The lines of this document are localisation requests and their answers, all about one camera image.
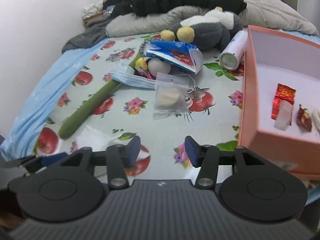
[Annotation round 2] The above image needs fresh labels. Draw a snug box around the clear plastic bag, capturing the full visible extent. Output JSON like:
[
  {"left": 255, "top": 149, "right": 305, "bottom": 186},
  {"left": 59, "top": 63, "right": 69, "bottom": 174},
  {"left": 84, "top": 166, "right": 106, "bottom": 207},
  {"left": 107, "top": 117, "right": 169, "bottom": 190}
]
[{"left": 153, "top": 72, "right": 190, "bottom": 117}]

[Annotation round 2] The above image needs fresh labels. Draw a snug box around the red foil wrapper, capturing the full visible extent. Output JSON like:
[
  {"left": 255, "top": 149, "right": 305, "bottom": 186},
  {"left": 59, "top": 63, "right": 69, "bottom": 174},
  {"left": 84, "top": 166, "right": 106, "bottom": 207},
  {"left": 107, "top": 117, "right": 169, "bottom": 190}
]
[{"left": 271, "top": 83, "right": 297, "bottom": 131}]

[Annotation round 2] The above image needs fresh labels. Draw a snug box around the small yellow black plush toy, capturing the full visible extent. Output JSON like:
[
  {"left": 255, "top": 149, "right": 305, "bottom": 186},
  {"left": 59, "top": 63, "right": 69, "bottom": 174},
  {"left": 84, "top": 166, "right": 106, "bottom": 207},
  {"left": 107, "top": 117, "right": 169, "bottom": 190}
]
[{"left": 134, "top": 57, "right": 148, "bottom": 72}]

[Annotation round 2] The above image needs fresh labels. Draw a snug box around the grey penguin plush toy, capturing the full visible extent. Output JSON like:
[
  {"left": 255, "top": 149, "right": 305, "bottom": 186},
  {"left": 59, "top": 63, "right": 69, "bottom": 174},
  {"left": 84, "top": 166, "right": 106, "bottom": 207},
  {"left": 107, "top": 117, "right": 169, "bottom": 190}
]
[{"left": 160, "top": 6, "right": 243, "bottom": 52}]

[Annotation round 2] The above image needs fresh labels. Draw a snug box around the green massage stick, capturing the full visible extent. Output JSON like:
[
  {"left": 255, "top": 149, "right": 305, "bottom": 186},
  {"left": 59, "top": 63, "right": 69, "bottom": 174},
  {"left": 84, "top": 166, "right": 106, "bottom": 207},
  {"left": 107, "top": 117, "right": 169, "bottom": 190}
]
[{"left": 59, "top": 41, "right": 153, "bottom": 139}]

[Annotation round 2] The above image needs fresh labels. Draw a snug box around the light grey duvet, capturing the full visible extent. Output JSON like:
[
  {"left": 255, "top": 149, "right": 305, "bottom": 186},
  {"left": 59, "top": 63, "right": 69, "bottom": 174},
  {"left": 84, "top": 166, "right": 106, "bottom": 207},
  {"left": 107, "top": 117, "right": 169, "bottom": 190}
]
[{"left": 105, "top": 0, "right": 319, "bottom": 37}]

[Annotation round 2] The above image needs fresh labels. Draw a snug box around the fruit printed mat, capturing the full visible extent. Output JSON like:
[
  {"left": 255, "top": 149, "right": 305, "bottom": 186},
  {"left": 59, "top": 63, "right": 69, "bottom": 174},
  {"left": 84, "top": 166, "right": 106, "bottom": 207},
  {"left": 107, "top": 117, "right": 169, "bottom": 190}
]
[{"left": 32, "top": 31, "right": 248, "bottom": 188}]

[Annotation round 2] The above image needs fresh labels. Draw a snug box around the orange cardboard box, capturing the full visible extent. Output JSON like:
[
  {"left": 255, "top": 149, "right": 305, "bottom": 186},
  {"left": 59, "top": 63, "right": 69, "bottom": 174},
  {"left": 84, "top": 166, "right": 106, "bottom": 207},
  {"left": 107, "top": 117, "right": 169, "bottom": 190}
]
[{"left": 237, "top": 25, "right": 320, "bottom": 180}]

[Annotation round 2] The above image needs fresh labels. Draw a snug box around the dark grey blanket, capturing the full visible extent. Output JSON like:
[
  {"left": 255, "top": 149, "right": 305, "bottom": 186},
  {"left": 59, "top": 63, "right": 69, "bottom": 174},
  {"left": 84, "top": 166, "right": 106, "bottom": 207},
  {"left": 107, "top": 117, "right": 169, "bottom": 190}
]
[{"left": 62, "top": 17, "right": 112, "bottom": 53}]

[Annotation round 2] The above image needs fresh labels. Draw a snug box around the white round plush ball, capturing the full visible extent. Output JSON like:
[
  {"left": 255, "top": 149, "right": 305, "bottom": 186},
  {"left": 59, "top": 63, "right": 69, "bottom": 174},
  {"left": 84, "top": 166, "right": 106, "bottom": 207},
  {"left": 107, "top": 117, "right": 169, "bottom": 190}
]
[{"left": 148, "top": 57, "right": 172, "bottom": 75}]

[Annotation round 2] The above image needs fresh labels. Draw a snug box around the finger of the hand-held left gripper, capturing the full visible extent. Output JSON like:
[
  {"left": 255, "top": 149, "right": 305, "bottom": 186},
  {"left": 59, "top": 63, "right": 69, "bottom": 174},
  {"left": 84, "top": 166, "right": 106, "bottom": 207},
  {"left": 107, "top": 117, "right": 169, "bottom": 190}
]
[{"left": 5, "top": 152, "right": 69, "bottom": 174}]

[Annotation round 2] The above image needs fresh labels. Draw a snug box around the black cloth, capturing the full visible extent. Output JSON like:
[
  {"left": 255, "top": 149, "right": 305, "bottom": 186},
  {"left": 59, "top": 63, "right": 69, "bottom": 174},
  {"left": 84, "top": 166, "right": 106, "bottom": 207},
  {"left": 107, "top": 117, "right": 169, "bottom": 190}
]
[{"left": 104, "top": 0, "right": 130, "bottom": 13}]

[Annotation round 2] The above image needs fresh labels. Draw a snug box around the white plastic bag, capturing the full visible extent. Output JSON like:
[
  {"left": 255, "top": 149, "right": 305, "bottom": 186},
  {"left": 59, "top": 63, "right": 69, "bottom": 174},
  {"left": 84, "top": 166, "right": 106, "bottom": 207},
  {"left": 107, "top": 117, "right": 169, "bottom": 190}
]
[{"left": 75, "top": 126, "right": 120, "bottom": 155}]

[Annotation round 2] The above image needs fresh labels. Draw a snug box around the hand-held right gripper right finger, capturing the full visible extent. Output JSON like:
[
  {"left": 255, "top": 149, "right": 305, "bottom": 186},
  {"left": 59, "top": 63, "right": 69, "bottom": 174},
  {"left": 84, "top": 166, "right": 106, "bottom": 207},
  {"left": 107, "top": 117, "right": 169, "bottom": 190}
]
[{"left": 184, "top": 136, "right": 267, "bottom": 189}]

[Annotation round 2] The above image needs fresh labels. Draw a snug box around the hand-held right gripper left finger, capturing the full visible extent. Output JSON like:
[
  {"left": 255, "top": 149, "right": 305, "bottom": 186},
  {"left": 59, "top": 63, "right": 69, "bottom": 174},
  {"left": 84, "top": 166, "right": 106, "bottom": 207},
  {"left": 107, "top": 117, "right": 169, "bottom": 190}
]
[{"left": 59, "top": 135, "right": 141, "bottom": 190}]

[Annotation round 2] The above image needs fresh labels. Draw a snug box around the white spray can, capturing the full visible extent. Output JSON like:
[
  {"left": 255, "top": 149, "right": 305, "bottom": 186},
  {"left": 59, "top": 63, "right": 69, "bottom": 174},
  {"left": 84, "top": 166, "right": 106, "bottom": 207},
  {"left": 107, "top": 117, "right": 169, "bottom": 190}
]
[{"left": 219, "top": 30, "right": 248, "bottom": 71}]

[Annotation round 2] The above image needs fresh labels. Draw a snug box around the red candy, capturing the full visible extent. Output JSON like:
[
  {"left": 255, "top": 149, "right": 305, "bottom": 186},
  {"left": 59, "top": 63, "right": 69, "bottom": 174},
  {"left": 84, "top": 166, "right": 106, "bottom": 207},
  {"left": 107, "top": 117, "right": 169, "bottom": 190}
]
[{"left": 297, "top": 104, "right": 313, "bottom": 132}]

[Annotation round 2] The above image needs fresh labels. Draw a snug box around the white cloth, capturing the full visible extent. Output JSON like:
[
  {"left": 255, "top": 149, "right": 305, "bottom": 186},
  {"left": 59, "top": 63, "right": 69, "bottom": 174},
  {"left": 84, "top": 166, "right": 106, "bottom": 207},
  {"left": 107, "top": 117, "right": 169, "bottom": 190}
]
[{"left": 84, "top": 4, "right": 103, "bottom": 18}]

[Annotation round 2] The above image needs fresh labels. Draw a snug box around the blue tissue packet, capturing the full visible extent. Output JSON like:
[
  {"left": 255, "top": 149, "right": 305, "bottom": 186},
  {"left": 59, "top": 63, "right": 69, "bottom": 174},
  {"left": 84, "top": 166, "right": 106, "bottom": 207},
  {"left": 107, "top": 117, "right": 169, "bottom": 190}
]
[{"left": 146, "top": 40, "right": 203, "bottom": 74}]

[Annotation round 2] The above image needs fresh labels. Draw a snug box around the blue face mask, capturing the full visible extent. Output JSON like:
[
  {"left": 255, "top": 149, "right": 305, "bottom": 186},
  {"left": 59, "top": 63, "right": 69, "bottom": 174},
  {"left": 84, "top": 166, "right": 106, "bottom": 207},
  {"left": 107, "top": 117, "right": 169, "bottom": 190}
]
[{"left": 111, "top": 70, "right": 198, "bottom": 93}]

